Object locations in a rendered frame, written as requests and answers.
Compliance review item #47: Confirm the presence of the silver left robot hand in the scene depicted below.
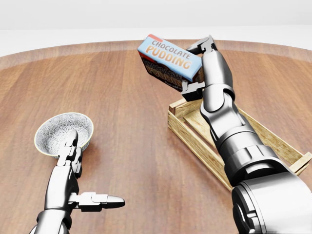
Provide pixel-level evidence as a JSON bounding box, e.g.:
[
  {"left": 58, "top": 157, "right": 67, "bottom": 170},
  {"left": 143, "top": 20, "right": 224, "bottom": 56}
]
[{"left": 43, "top": 130, "right": 126, "bottom": 212}]

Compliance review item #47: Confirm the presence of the chocolate pudding box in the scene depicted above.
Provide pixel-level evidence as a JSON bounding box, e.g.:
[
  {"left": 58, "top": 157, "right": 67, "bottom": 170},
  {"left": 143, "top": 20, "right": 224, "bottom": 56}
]
[{"left": 137, "top": 34, "right": 205, "bottom": 93}]

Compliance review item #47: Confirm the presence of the patterned white bowl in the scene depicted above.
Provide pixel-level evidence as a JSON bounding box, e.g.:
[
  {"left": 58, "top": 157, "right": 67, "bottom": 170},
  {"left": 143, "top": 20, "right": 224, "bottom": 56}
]
[{"left": 34, "top": 112, "right": 95, "bottom": 157}]

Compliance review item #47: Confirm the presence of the wooden slat tray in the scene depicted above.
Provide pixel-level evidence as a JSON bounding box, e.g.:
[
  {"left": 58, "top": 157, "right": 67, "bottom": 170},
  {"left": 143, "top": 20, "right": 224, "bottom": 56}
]
[{"left": 167, "top": 97, "right": 312, "bottom": 192}]

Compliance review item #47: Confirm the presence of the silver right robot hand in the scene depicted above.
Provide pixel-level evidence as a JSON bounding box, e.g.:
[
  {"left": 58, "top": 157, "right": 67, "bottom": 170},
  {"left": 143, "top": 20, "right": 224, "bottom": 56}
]
[{"left": 180, "top": 34, "right": 236, "bottom": 102}]

